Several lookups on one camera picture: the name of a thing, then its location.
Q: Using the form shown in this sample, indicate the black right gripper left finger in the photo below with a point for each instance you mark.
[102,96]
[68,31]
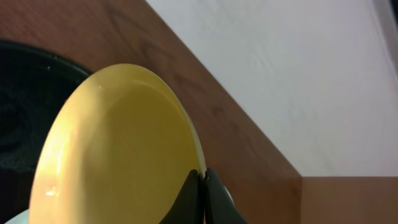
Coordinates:
[188,207]

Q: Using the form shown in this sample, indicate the round black tray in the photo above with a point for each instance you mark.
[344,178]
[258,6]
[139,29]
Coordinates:
[35,84]

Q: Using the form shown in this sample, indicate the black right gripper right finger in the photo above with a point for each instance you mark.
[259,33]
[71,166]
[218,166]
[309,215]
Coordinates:
[219,207]

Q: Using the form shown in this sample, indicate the mint green plate right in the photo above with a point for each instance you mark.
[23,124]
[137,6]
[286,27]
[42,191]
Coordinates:
[22,218]

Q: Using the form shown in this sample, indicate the yellow plate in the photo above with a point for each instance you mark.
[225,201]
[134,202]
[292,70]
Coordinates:
[119,151]

